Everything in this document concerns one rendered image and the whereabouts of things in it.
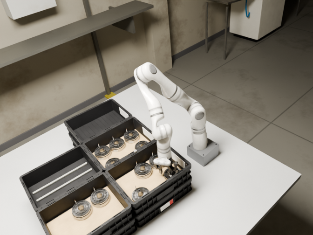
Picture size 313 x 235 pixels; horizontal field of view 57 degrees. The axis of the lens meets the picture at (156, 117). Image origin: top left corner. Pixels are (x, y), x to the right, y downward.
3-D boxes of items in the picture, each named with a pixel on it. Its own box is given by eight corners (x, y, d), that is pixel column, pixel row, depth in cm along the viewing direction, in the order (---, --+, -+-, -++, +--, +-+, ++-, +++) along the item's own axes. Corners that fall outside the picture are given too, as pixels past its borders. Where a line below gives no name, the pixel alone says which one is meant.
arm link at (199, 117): (206, 107, 166) (208, 129, 177) (200, 99, 174) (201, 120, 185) (191, 112, 165) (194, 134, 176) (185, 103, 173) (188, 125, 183)
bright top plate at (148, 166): (143, 160, 176) (143, 159, 176) (154, 168, 170) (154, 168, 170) (131, 169, 171) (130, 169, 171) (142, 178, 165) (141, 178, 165)
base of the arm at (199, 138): (198, 138, 195) (196, 119, 185) (209, 143, 190) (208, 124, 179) (190, 146, 191) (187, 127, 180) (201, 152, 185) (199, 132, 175)
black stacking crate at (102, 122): (114, 110, 226) (112, 98, 219) (135, 128, 207) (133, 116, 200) (68, 134, 210) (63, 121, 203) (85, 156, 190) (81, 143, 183)
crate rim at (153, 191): (160, 140, 181) (159, 137, 180) (193, 167, 161) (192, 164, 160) (104, 173, 164) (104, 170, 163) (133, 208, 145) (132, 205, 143)
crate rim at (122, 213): (104, 173, 164) (103, 170, 163) (133, 208, 145) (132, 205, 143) (36, 214, 148) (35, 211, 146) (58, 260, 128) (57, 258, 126)
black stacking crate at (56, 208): (108, 184, 170) (104, 171, 163) (135, 219, 151) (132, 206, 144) (43, 224, 154) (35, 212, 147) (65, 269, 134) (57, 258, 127)
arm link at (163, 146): (171, 141, 158) (155, 146, 156) (169, 119, 148) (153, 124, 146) (175, 149, 152) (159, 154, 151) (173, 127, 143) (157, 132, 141)
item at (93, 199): (102, 185, 164) (102, 185, 164) (112, 196, 158) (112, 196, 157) (87, 196, 160) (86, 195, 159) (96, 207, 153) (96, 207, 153)
